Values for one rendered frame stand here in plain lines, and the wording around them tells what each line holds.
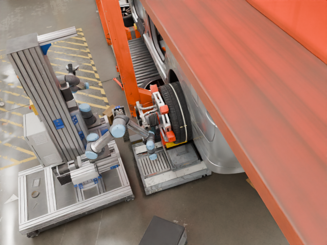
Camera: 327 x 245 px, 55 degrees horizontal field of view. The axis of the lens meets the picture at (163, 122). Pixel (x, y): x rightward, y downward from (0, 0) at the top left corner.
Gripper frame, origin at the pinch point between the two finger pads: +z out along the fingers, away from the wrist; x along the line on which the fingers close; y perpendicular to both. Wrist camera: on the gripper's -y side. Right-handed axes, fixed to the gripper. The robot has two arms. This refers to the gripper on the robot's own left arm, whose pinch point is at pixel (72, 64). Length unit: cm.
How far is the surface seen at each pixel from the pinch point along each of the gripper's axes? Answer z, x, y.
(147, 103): -24, 86, 44
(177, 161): -85, 118, 86
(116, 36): -28, 56, -49
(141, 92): -20, 80, 30
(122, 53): -28, 60, -30
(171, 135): -104, 106, 21
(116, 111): -16, 46, 61
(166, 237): -183, 94, 78
